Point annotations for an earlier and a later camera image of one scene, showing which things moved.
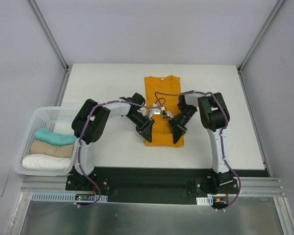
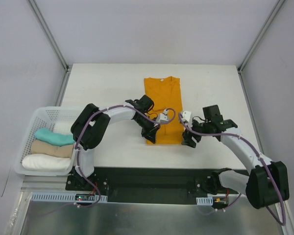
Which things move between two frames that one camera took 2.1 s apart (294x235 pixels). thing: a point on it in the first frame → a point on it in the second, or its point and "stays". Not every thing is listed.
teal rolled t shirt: [59, 139] stays
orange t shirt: [161, 94] stays
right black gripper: [177, 125] → [192, 133]
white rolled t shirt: [45, 163] stays
